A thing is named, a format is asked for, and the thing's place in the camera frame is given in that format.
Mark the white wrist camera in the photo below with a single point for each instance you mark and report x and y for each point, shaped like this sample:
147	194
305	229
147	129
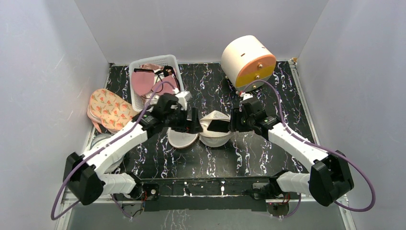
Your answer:
183	98
245	96

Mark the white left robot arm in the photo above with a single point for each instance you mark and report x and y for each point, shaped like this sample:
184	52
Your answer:
86	175

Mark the cream orange cylindrical machine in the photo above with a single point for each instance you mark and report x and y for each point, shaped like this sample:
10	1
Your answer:
245	60

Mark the pink bra in basket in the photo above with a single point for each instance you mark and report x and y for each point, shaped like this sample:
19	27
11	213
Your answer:
152	77

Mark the white mesh laundry bag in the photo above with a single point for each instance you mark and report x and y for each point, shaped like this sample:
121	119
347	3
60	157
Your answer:
211	139

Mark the white plastic basket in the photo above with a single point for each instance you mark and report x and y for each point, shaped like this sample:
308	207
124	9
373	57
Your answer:
138	102

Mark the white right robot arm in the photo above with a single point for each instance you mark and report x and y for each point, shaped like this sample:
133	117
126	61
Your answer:
328	176

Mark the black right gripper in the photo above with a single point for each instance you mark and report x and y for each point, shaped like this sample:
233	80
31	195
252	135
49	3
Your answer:
234	120

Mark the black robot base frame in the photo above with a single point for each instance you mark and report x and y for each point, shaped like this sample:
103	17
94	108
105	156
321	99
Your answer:
252	193

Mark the black bra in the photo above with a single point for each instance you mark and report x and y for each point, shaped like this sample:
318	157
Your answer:
221	126

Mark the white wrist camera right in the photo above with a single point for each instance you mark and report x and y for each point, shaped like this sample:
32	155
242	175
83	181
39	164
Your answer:
245	96

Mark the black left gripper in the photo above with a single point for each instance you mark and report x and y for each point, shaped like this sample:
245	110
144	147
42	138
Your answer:
188	126

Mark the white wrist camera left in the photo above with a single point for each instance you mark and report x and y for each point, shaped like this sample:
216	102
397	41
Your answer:
183	98

